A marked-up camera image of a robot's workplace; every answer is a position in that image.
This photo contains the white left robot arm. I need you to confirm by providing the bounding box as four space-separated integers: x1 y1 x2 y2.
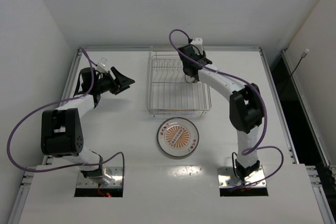
41 67 135 184

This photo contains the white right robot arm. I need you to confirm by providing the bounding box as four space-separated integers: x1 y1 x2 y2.
178 45 264 181

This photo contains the plate with orange sunburst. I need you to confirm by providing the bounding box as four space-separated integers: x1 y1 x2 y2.
156 117 200 159

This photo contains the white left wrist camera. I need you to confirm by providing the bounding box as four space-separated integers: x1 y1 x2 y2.
96 58 108 73

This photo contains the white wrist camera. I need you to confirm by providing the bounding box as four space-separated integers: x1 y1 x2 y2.
96 58 108 73
190 38 203 55

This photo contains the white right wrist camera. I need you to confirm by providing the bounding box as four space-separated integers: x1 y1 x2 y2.
190 38 203 55

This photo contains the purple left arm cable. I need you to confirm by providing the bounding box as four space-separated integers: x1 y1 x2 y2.
6 48 125 182

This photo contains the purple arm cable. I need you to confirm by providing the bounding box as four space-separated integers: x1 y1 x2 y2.
169 29 284 192
6 48 125 182

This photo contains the metal wire dish rack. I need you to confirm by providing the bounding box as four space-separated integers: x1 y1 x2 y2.
146 51 212 117

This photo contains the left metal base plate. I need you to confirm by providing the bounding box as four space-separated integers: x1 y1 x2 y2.
76 166 123 189

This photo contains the metal base plate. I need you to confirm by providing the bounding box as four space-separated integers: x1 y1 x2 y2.
76 166 123 189
216 165 266 188

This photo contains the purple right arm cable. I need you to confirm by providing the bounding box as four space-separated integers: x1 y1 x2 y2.
169 29 284 192

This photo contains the black cable white plug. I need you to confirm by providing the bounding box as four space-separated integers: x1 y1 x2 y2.
271 49 310 97

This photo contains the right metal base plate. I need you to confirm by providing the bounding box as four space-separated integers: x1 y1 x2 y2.
216 165 266 188

